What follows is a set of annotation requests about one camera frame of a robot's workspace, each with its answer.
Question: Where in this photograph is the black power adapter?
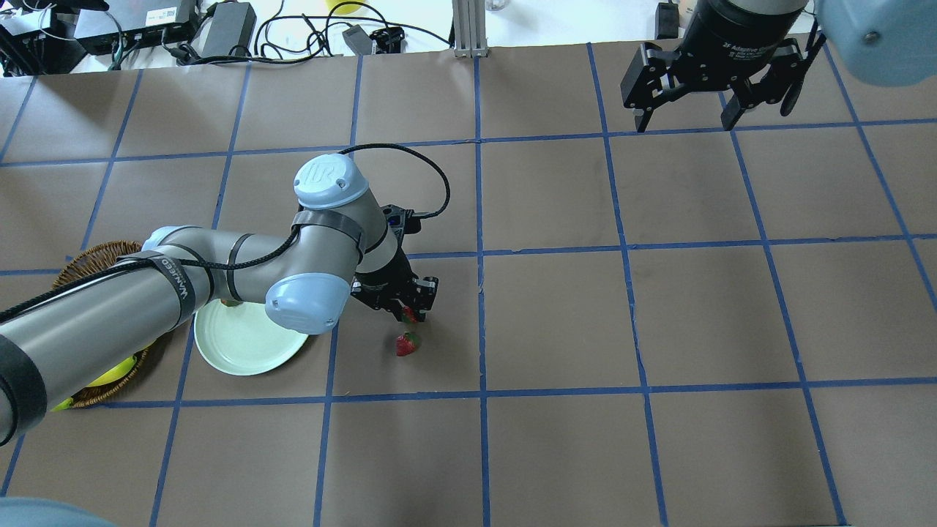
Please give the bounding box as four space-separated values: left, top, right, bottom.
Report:
200 2 255 58

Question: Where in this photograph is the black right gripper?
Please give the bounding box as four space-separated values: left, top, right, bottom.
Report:
620 1 824 132

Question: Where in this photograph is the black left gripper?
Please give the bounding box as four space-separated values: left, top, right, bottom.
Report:
351 206 439 323

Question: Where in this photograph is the aluminium frame post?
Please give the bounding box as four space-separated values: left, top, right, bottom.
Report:
452 0 489 58

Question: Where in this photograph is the brown wicker basket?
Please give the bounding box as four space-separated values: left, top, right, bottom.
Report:
53 240 150 404

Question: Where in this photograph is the light green plate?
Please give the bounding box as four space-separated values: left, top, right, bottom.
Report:
193 300 308 376

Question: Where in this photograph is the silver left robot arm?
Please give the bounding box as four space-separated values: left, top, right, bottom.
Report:
2 46 619 444

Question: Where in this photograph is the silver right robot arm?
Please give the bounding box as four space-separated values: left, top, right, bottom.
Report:
673 1 935 130

